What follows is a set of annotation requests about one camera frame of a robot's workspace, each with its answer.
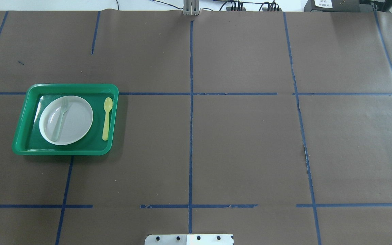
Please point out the green plastic tray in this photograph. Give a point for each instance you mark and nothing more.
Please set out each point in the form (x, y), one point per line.
(29, 141)

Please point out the white round plate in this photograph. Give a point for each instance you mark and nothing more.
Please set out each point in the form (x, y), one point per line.
(76, 122)

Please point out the yellow plastic spoon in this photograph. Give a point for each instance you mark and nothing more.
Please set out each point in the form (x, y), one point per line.
(107, 106)

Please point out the white metal base plate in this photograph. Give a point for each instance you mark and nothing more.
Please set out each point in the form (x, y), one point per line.
(189, 239)

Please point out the aluminium profile post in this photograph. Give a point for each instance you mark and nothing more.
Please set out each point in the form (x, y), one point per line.
(191, 8)

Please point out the black device with label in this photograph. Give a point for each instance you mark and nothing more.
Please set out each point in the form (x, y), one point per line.
(332, 6)

